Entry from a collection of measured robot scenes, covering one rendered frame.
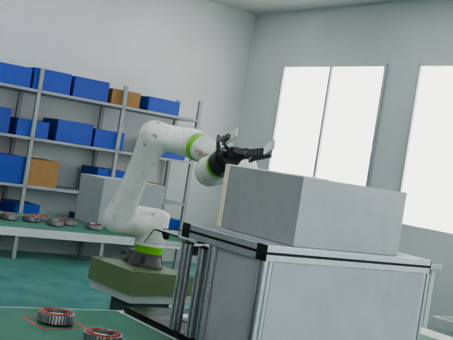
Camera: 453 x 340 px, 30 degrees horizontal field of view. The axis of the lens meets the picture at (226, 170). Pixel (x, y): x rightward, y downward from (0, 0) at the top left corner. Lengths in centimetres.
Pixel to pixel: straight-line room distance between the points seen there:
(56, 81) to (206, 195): 274
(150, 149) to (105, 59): 672
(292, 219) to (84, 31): 764
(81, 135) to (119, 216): 585
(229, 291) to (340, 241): 36
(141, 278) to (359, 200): 116
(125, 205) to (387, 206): 122
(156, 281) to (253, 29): 793
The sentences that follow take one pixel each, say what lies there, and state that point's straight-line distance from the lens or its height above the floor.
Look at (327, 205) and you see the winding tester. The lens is 249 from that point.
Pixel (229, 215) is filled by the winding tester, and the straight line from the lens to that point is 269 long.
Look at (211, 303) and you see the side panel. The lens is 256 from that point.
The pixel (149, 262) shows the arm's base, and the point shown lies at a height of 86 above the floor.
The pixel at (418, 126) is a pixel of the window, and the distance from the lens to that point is 871.
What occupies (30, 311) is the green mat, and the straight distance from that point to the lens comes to 284.
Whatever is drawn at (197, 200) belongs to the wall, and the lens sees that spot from 1077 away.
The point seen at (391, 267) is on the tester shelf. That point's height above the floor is 108.
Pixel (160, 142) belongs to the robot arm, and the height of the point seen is 136.
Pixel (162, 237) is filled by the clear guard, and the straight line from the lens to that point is 293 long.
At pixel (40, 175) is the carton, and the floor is 89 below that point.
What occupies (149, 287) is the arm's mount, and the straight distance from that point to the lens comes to 345.
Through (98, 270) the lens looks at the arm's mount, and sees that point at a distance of 360.
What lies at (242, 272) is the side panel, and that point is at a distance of 245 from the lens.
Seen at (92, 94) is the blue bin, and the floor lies 184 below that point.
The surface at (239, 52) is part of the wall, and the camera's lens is 1101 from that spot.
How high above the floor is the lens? 132
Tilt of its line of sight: level
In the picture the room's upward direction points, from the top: 9 degrees clockwise
